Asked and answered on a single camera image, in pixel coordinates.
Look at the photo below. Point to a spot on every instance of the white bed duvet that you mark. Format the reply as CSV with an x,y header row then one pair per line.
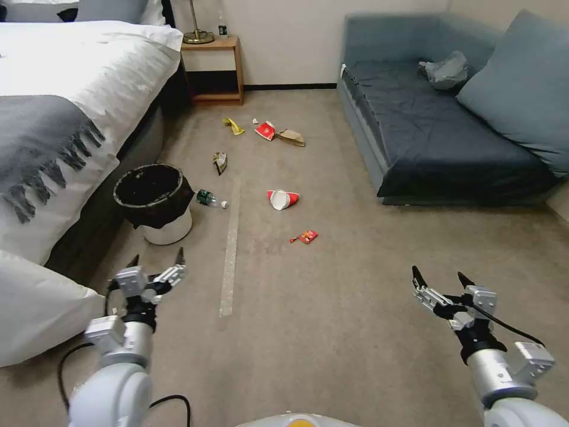
x,y
89,66

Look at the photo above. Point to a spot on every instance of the green plastic bottle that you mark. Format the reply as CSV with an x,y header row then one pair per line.
x,y
205,197

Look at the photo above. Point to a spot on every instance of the white bed pillow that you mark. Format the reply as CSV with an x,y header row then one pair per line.
x,y
31,10

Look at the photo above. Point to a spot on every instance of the grey fringed throw blanket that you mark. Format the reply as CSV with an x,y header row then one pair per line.
x,y
31,133

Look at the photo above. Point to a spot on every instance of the crumpled grey plastic bag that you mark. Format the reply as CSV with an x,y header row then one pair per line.
x,y
446,71

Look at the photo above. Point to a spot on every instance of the large white pillow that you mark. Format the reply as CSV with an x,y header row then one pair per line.
x,y
35,311

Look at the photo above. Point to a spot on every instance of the white trash can black liner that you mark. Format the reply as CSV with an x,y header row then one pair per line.
x,y
171,224

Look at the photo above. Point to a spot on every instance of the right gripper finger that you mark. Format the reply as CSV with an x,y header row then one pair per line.
x,y
466,282
429,295

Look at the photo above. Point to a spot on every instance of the pale floor tape strip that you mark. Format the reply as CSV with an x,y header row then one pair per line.
x,y
231,258

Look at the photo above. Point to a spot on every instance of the grey bed pillow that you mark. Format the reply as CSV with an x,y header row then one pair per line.
x,y
111,10

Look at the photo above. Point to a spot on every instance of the brown paper bag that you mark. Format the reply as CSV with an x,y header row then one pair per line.
x,y
291,138

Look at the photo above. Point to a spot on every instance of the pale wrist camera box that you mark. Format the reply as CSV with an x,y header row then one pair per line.
x,y
130,280
482,299

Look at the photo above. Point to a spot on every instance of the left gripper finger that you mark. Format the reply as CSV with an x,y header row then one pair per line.
x,y
174,276
134,262

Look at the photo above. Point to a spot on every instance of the yellow crumpled wrapper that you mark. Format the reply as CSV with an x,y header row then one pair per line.
x,y
234,126

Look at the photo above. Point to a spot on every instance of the blue-grey sofa cushion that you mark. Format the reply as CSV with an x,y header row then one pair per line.
x,y
520,89

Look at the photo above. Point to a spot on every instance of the brass lamp base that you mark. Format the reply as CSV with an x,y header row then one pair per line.
x,y
198,37

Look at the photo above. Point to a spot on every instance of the blue-grey sofa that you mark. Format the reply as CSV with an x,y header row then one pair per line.
x,y
422,129

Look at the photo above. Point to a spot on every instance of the white robot front shell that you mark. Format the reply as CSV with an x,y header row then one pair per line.
x,y
298,420

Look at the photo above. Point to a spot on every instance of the red paper cup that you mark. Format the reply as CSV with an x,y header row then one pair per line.
x,y
284,199

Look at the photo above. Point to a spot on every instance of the wooden nightstand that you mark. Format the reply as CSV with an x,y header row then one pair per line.
x,y
238,66

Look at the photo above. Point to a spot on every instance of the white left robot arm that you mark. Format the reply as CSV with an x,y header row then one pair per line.
x,y
116,391

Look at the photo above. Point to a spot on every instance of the dark bed base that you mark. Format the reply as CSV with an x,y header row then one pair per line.
x,y
149,131

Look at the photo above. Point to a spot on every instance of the green brown snack bag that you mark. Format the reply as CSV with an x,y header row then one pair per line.
x,y
219,162

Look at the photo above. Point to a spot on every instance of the red paper carton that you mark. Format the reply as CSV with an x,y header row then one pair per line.
x,y
265,130

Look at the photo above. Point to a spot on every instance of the small green-label bottle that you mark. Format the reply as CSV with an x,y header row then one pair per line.
x,y
222,29

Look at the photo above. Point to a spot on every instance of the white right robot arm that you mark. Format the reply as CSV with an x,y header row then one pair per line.
x,y
495,376

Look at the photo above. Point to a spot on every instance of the small red candy wrapper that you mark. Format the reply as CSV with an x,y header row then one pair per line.
x,y
307,236

